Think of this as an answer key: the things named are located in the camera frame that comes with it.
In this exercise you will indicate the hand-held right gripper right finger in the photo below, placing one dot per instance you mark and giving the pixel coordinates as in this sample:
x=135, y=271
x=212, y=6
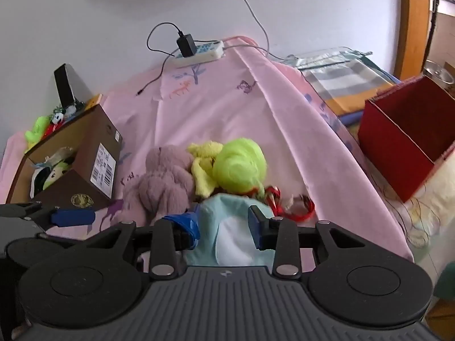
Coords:
x=256, y=227

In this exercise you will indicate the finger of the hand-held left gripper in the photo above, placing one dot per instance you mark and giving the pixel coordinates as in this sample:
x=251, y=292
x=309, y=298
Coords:
x=71, y=216

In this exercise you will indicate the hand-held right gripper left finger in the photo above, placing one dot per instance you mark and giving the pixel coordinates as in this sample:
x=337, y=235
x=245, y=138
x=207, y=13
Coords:
x=186, y=225

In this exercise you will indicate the light blue plush toy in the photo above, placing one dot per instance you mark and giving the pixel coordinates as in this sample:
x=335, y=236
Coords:
x=220, y=213

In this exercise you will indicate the pink plush bear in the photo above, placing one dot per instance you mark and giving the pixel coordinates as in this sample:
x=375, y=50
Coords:
x=160, y=184

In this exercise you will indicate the red mesh toy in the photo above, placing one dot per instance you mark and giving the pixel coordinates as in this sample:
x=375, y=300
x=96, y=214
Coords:
x=305, y=213

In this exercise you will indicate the neon green round plush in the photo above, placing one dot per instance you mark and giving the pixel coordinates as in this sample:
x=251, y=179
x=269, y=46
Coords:
x=238, y=167

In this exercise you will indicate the brown cardboard box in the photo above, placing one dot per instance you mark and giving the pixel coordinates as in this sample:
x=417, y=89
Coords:
x=96, y=138

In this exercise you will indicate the green faced plush toy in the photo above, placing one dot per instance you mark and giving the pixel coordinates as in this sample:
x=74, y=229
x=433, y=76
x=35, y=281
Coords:
x=53, y=176

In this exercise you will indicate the red fabric pouch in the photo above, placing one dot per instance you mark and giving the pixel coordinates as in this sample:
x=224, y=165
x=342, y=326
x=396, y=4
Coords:
x=53, y=128

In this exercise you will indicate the neon green plush toy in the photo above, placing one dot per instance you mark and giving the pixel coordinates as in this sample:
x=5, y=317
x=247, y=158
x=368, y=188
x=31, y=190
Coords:
x=37, y=128

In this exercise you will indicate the panda plush toy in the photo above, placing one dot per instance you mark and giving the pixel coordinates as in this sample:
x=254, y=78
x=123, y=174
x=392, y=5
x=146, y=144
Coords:
x=58, y=116

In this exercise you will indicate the pink printed bedsheet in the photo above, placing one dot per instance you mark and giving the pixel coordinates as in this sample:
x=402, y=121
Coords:
x=248, y=120

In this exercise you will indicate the yellow book box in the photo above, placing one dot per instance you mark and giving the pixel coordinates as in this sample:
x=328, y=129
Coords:
x=93, y=101

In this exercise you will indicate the black phone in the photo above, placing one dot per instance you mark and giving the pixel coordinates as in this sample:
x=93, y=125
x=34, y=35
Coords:
x=64, y=85

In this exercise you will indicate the red box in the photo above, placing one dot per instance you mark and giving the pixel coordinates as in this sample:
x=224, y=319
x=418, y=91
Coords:
x=391, y=149

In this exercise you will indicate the striped folded cloth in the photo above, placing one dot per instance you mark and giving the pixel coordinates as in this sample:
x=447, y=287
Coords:
x=341, y=81

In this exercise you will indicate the white power strip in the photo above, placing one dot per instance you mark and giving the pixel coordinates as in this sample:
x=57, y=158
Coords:
x=206, y=51

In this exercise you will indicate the clear plastic bag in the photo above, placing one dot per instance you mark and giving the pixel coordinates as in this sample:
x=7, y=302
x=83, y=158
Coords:
x=320, y=58

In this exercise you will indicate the black charger adapter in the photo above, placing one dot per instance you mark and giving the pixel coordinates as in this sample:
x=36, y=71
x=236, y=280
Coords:
x=186, y=44

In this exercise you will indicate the cream bedding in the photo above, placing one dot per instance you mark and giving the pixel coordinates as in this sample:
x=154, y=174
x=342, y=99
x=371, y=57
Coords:
x=442, y=199

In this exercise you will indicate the metal pot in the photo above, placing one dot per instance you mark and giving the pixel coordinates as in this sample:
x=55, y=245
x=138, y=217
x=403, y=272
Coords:
x=439, y=74

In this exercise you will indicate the wooden door frame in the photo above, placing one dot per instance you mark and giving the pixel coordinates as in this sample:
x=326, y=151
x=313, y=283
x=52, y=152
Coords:
x=414, y=25

